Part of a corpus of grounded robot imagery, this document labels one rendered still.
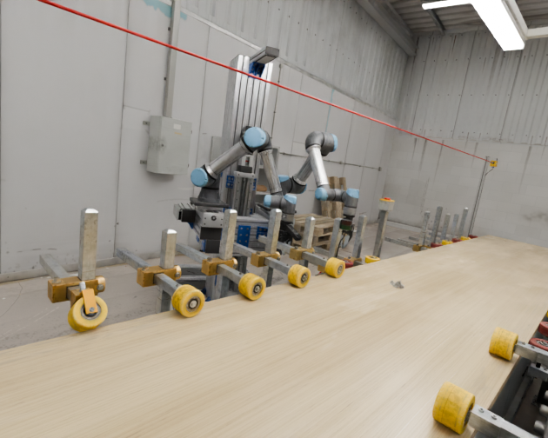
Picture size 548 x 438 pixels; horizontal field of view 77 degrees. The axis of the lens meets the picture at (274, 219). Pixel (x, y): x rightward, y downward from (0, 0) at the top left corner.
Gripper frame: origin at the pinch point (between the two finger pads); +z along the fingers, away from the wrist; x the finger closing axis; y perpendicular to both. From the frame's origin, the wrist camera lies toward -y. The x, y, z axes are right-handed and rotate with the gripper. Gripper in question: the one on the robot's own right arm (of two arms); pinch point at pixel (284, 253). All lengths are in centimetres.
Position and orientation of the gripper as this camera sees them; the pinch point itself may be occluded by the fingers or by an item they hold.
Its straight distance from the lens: 210.8
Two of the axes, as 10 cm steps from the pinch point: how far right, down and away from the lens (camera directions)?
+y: -7.0, -2.2, 6.8
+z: -1.4, 9.7, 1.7
